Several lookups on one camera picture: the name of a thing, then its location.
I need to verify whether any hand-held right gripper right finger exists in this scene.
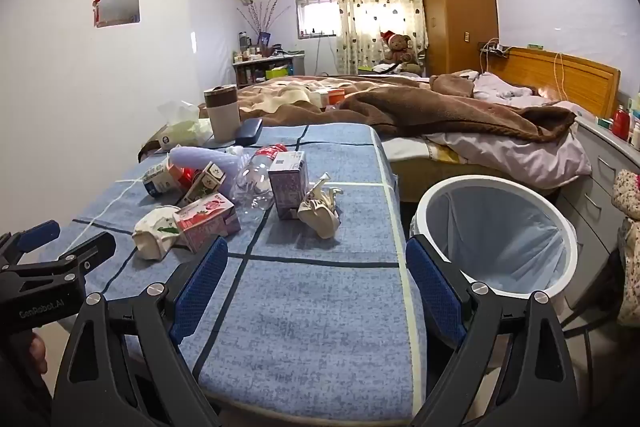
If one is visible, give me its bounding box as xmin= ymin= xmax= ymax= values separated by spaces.
xmin=405 ymin=237 xmax=581 ymax=427

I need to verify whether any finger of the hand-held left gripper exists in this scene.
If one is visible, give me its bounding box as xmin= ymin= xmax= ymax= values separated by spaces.
xmin=0 ymin=220 xmax=62 ymax=270
xmin=10 ymin=231 xmax=117 ymax=288

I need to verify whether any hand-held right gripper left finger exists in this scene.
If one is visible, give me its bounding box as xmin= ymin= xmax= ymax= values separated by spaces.
xmin=50 ymin=234 xmax=231 ymax=427

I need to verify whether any pink milk carton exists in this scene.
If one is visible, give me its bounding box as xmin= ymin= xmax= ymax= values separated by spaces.
xmin=172 ymin=193 xmax=242 ymax=254

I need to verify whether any white trash bin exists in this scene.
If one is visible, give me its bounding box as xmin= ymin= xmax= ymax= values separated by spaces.
xmin=410 ymin=174 xmax=576 ymax=303

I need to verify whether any clear plastic bottle red label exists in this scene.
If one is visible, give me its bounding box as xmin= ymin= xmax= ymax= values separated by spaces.
xmin=230 ymin=145 xmax=290 ymax=212

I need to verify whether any lavender foam net sleeve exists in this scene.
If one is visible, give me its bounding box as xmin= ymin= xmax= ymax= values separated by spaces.
xmin=170 ymin=146 xmax=251 ymax=198

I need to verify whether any purple drink carton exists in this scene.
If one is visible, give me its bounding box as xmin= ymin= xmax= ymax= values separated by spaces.
xmin=268 ymin=151 xmax=308 ymax=221

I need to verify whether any person's left hand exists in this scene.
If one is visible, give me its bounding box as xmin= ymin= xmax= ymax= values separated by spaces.
xmin=27 ymin=329 xmax=49 ymax=380

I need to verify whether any green white small carton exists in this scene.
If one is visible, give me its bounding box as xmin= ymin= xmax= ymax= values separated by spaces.
xmin=176 ymin=162 xmax=227 ymax=208

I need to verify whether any bed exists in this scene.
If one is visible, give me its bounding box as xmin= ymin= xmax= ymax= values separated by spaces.
xmin=140 ymin=74 xmax=621 ymax=202

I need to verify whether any blue checked tablecloth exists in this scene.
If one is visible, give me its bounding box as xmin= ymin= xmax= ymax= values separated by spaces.
xmin=65 ymin=123 xmax=428 ymax=425

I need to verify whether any pale pink duvet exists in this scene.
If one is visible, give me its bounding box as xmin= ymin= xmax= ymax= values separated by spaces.
xmin=425 ymin=72 xmax=593 ymax=190

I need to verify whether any soft tissue pack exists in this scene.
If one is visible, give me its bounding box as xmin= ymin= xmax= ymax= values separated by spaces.
xmin=150 ymin=101 xmax=215 ymax=152

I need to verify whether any brown lid tumbler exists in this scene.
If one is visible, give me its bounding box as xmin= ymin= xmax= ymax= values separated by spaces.
xmin=203 ymin=84 xmax=240 ymax=144

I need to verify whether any brown fleece blanket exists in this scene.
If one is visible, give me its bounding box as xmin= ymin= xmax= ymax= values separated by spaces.
xmin=197 ymin=73 xmax=577 ymax=144

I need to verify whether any grey dresser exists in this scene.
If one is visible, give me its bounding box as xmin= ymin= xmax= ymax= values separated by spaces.
xmin=555 ymin=112 xmax=640 ymax=308

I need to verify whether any orange white box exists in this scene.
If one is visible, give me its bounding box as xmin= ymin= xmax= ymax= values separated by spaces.
xmin=312 ymin=89 xmax=347 ymax=110

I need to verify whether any floral cloth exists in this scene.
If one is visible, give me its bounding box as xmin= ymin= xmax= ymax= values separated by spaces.
xmin=612 ymin=167 xmax=640 ymax=328

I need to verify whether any cluttered side desk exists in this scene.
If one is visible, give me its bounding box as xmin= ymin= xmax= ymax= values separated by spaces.
xmin=231 ymin=52 xmax=307 ymax=90

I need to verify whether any brown teddy bear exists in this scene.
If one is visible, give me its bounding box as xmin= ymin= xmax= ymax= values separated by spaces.
xmin=379 ymin=31 xmax=418 ymax=68

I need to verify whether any wooden bed headboard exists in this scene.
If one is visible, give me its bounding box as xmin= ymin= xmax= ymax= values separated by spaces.
xmin=487 ymin=46 xmax=622 ymax=120

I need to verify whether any white bottle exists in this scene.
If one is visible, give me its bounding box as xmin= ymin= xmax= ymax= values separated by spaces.
xmin=629 ymin=92 xmax=640 ymax=148

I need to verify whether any vase of dry branches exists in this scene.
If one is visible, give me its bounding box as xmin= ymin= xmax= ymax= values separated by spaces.
xmin=237 ymin=0 xmax=291 ymax=48

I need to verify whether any patterned curtain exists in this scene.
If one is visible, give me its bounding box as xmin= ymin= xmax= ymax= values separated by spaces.
xmin=330 ymin=0 xmax=431 ymax=75

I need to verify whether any wooden wardrobe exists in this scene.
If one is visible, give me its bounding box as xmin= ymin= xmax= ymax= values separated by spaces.
xmin=417 ymin=0 xmax=501 ymax=78

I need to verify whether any small window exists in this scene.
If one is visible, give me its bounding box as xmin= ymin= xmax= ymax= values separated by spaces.
xmin=295 ymin=0 xmax=341 ymax=40

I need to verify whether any orange cable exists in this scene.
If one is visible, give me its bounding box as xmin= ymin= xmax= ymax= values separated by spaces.
xmin=550 ymin=52 xmax=568 ymax=100

